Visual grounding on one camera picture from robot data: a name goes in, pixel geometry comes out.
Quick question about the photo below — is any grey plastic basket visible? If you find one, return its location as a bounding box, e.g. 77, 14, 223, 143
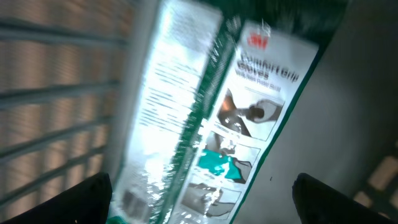
1, 1, 397, 223

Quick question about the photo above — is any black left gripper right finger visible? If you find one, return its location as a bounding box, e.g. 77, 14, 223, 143
292, 173, 393, 224

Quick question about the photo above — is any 3M gloves package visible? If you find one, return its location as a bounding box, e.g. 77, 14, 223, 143
107, 1, 348, 223

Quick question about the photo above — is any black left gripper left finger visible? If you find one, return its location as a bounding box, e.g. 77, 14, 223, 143
2, 172, 113, 224

